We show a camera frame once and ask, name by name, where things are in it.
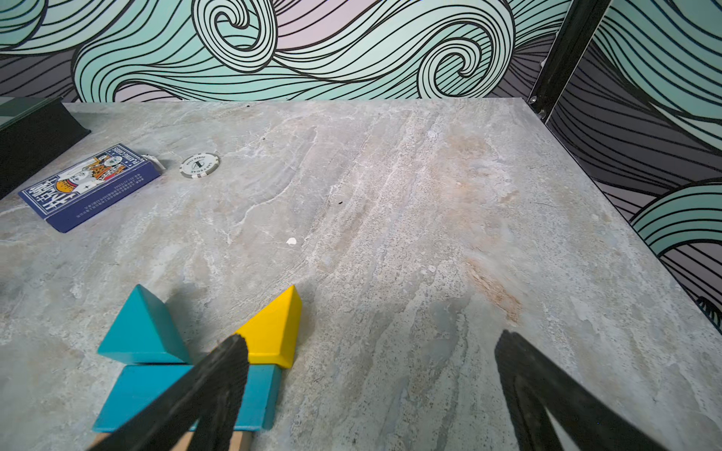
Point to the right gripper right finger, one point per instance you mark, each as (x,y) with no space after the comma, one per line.
(536,391)

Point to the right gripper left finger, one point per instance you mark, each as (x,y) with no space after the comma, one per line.
(208,398)

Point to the natural wood long block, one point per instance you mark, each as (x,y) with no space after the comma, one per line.
(240,441)

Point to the teal long block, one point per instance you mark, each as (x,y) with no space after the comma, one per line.
(138,386)

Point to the yellow block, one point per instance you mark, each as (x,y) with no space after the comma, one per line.
(271,335)

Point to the teal triangle block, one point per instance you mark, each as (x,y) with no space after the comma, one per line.
(144,333)

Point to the white poker chip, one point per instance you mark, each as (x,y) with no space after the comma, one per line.
(199,165)

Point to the blue playing card box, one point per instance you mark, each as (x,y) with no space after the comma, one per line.
(76,194)

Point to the black grey chessboard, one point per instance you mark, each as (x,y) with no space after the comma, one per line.
(34,132)

